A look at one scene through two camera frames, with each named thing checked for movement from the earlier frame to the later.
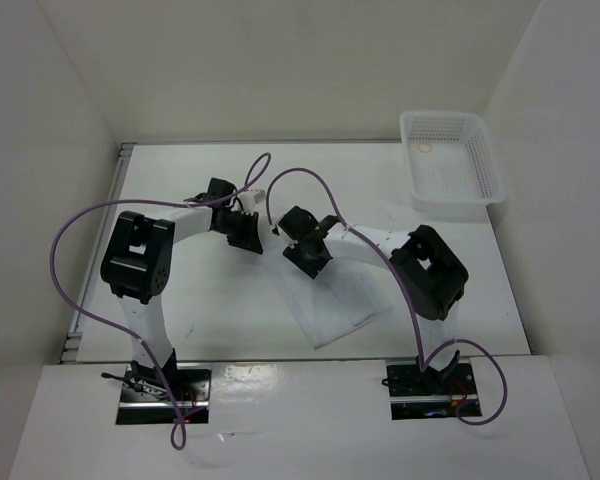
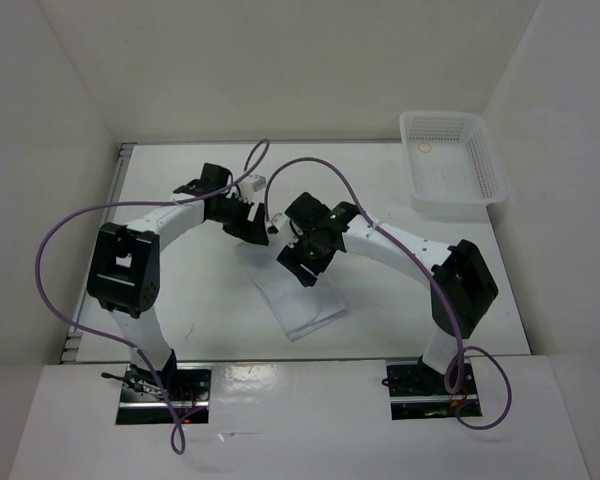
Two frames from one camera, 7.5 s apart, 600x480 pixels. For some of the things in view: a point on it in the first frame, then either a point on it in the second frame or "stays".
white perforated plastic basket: x=451 y=162 stays
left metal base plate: x=145 y=400 stays
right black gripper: x=292 y=252 stays
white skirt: x=341 y=296 -> x=298 y=306
